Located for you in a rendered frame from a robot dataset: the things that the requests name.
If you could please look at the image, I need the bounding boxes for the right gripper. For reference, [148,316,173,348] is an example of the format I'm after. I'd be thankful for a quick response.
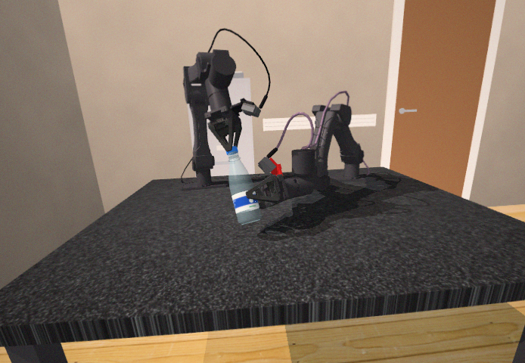
[204,92,255,152]

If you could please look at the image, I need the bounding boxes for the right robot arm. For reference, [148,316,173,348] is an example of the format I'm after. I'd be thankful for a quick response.
[180,49,261,191]

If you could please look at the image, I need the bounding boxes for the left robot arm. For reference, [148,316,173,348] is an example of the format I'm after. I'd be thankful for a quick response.
[292,104,377,197]

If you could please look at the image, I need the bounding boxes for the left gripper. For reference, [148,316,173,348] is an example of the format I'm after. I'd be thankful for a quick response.
[246,158,299,209]

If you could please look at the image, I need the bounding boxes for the blue bottle cap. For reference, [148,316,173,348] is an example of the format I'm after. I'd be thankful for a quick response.
[226,146,238,155]

